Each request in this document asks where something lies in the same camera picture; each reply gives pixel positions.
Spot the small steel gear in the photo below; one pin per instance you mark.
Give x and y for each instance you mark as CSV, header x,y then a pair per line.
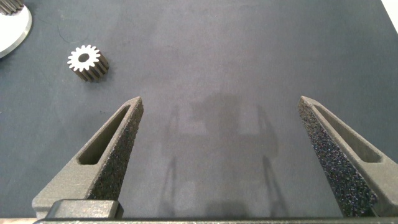
x,y
93,58

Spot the round white plate with pins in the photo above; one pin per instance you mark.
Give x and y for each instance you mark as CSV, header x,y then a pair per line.
x,y
12,31

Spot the large steel gear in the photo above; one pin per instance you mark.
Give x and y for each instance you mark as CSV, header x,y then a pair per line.
x,y
12,6

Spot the dark mat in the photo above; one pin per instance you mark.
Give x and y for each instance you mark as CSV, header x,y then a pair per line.
x,y
217,62

